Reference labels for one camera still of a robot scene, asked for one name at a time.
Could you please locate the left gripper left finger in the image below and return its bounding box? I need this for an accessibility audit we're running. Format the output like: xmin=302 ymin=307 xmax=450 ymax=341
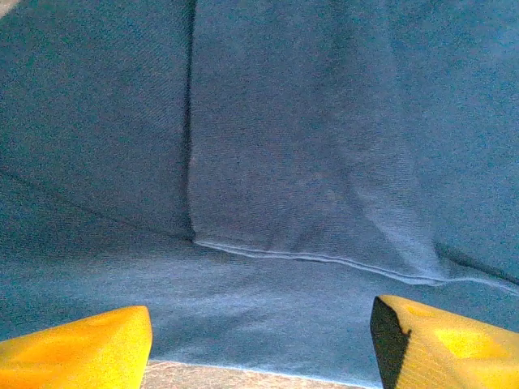
xmin=0 ymin=306 xmax=153 ymax=389

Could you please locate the navy blue printed t-shirt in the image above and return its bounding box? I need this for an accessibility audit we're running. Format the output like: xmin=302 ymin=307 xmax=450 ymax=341
xmin=0 ymin=0 xmax=519 ymax=389

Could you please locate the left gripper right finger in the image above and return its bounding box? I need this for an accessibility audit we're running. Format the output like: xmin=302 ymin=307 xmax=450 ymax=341
xmin=371 ymin=294 xmax=519 ymax=389

